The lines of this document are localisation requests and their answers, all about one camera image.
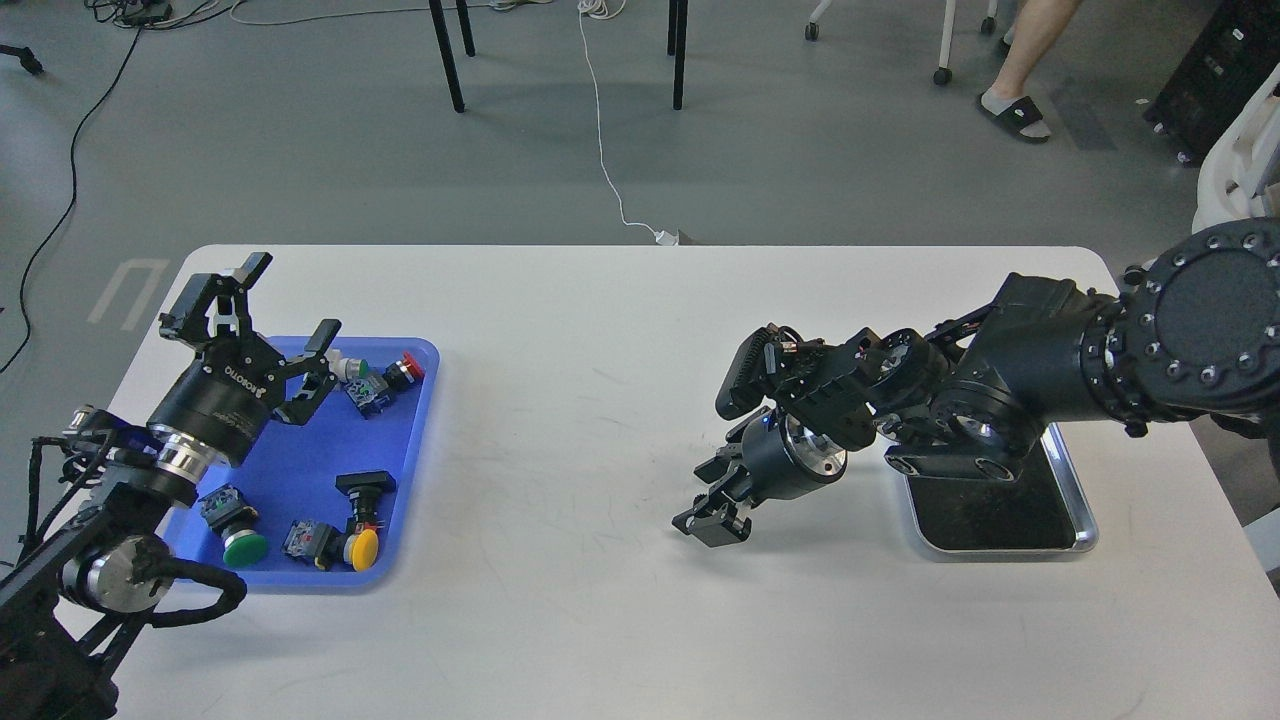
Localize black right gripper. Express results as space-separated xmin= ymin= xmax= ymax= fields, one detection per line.
xmin=672 ymin=413 xmax=849 ymax=548

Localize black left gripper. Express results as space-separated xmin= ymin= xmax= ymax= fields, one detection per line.
xmin=147 ymin=252 xmax=342 ymax=468

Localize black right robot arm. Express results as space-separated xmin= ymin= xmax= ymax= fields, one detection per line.
xmin=672 ymin=218 xmax=1279 ymax=547

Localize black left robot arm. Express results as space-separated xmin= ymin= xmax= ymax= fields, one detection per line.
xmin=1 ymin=252 xmax=340 ymax=719

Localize blue plastic tray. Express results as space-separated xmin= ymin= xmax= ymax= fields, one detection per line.
xmin=198 ymin=336 xmax=440 ymax=594

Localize silver metal tray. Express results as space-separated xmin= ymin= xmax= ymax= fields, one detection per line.
xmin=902 ymin=423 xmax=1100 ymax=562

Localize light green push button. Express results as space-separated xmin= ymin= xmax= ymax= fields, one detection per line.
xmin=324 ymin=348 xmax=369 ymax=383

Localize black table legs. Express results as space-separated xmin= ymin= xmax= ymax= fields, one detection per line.
xmin=428 ymin=0 xmax=691 ymax=114

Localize white rolling chair base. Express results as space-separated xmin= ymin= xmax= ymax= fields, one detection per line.
xmin=803 ymin=1 xmax=1009 ymax=88

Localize person's legs with sandals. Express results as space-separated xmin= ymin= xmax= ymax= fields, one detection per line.
xmin=975 ymin=1 xmax=1082 ymax=143

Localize white office chair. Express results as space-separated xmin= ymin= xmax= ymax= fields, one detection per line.
xmin=1190 ymin=94 xmax=1279 ymax=233

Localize black equipment case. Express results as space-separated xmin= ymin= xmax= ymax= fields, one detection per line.
xmin=1143 ymin=1 xmax=1279 ymax=167

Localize red push button switch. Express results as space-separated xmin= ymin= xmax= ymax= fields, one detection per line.
xmin=381 ymin=351 xmax=425 ymax=393

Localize green push button switch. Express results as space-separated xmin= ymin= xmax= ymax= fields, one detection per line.
xmin=197 ymin=484 xmax=268 ymax=569

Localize yellow push button switch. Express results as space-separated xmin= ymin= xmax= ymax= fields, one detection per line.
xmin=311 ymin=523 xmax=381 ymax=571

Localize black floor cable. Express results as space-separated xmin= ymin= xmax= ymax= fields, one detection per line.
xmin=0 ymin=0 xmax=241 ymax=380

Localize white power cable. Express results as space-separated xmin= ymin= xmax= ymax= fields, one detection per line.
xmin=576 ymin=0 xmax=681 ymax=247

